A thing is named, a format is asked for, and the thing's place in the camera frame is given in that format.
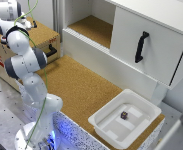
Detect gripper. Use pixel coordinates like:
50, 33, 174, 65
16, 17, 35, 30

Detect white sliding door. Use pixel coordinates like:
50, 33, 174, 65
109, 5, 183, 87

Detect black door handle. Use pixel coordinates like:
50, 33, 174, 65
134, 31, 150, 64

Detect white cabinet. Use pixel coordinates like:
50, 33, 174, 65
61, 0, 183, 108

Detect white plastic box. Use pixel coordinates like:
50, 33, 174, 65
87, 88, 163, 150

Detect wooden drawer box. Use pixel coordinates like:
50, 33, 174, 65
0, 17, 62, 92

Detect purple block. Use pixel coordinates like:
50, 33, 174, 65
120, 112, 129, 120

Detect green cable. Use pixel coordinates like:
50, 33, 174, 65
13, 0, 49, 150

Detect black drawer handle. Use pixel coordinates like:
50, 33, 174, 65
45, 44, 58, 58

